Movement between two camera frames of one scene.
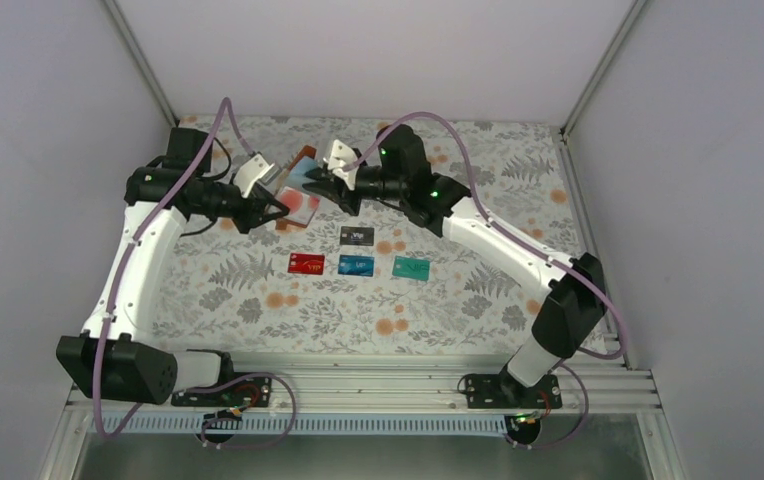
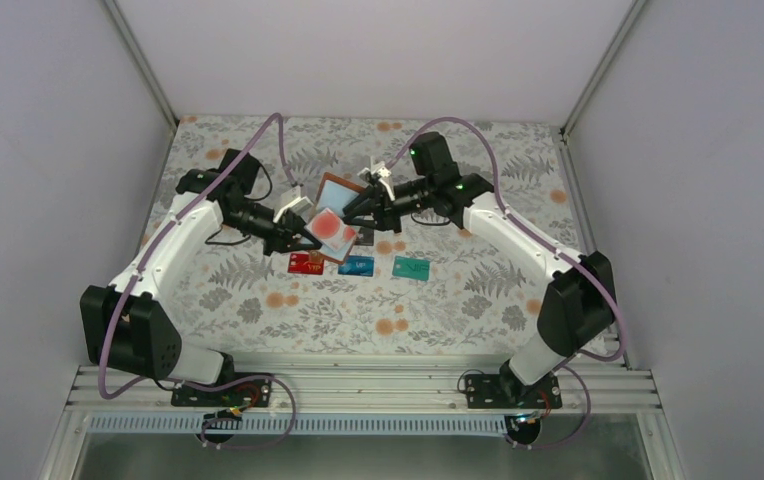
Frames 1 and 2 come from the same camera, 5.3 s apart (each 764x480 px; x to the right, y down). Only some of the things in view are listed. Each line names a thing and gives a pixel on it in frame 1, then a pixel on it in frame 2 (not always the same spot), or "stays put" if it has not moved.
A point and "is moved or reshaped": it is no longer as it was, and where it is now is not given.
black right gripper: [341, 189] -> [379, 207]
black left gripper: [254, 210] -> [281, 230]
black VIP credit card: [357, 235] stays put
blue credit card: [356, 265] stays put
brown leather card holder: [299, 161] -> [334, 192]
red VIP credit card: [306, 263] stays put
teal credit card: [411, 268] stays put
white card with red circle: [301, 205] is moved or reshaped
